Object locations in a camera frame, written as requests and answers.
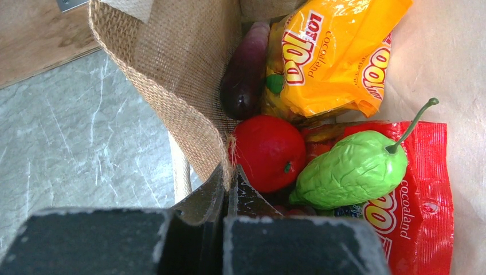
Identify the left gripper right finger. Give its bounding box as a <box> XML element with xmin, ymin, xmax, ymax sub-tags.
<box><xmin>223</xmin><ymin>168</ymin><xmax>389</xmax><ymax>274</ymax></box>

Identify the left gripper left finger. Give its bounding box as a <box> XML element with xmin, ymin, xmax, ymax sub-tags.
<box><xmin>1</xmin><ymin>167</ymin><xmax>224</xmax><ymax>274</ymax></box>

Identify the red apple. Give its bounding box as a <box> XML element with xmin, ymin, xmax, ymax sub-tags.
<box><xmin>228</xmin><ymin>115</ymin><xmax>306</xmax><ymax>193</ymax></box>

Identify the green leafy vegetable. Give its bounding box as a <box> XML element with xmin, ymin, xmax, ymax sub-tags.
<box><xmin>289</xmin><ymin>97</ymin><xmax>439</xmax><ymax>210</ymax></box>

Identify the purple eggplant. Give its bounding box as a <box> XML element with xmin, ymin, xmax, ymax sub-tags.
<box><xmin>220</xmin><ymin>21</ymin><xmax>270</xmax><ymax>120</ymax></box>

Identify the red snack bag shelf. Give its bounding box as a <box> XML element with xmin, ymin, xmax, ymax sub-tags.
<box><xmin>318</xmin><ymin>121</ymin><xmax>454</xmax><ymax>274</ymax></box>

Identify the brown burlap grocery bag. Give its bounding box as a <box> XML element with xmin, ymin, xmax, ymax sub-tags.
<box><xmin>88</xmin><ymin>1</ymin><xmax>485</xmax><ymax>274</ymax></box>

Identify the orange snack bag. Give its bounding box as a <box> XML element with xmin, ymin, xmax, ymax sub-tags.
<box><xmin>262</xmin><ymin>0</ymin><xmax>412</xmax><ymax>124</ymax></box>

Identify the wooden base board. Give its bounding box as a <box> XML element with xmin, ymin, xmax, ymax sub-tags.
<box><xmin>1</xmin><ymin>0</ymin><xmax>100</xmax><ymax>88</ymax></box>

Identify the metal switch stand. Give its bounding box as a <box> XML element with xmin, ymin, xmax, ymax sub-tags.
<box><xmin>56</xmin><ymin>0</ymin><xmax>88</xmax><ymax>13</ymax></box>

